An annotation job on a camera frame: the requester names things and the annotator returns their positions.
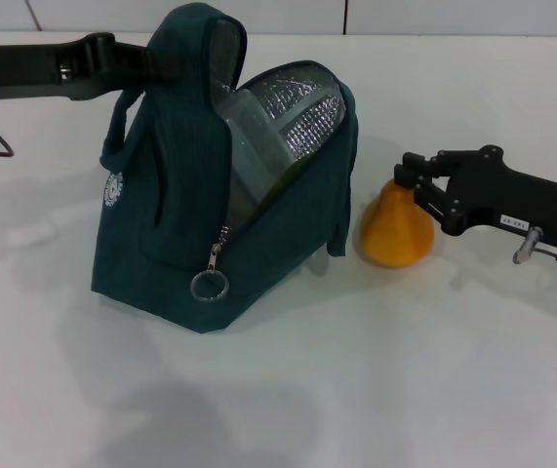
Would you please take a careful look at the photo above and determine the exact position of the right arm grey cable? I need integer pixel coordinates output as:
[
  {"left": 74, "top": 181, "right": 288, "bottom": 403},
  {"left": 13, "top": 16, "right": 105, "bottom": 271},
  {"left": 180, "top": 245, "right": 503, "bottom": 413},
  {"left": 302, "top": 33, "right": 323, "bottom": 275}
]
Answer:
[{"left": 511, "top": 227, "right": 557, "bottom": 274}]

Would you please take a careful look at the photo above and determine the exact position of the clear plastic container blue seal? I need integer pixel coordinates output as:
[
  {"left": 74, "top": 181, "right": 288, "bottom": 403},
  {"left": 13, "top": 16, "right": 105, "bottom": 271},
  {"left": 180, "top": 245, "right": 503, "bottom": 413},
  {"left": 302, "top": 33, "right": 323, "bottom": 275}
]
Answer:
[{"left": 212, "top": 90, "right": 308, "bottom": 220}]

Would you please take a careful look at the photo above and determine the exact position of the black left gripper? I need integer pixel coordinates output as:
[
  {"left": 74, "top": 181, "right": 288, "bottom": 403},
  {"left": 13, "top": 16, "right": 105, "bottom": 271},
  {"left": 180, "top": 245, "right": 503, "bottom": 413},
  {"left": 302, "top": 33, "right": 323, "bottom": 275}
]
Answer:
[{"left": 0, "top": 31, "right": 195, "bottom": 104}]

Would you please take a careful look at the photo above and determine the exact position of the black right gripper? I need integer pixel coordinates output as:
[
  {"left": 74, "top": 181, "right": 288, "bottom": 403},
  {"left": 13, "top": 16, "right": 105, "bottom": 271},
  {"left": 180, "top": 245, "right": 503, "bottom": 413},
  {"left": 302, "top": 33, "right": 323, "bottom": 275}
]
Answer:
[{"left": 392, "top": 143, "right": 557, "bottom": 246}]

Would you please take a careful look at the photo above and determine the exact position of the orange pear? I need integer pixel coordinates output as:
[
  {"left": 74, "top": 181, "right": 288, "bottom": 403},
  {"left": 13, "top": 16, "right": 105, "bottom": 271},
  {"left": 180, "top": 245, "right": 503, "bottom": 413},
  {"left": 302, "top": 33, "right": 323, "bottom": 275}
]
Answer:
[{"left": 360, "top": 177, "right": 437, "bottom": 268}]

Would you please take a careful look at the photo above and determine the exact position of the dark teal insulated lunch bag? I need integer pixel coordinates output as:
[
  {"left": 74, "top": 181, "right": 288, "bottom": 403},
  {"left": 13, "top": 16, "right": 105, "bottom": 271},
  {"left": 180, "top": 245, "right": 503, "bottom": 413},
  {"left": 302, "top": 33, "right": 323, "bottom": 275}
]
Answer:
[{"left": 91, "top": 2, "right": 361, "bottom": 336}]

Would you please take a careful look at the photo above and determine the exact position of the green cucumber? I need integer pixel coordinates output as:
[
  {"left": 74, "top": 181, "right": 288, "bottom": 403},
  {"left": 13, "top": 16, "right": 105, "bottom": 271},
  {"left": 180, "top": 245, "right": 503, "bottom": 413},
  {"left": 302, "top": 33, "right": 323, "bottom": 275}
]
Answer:
[{"left": 262, "top": 159, "right": 309, "bottom": 207}]

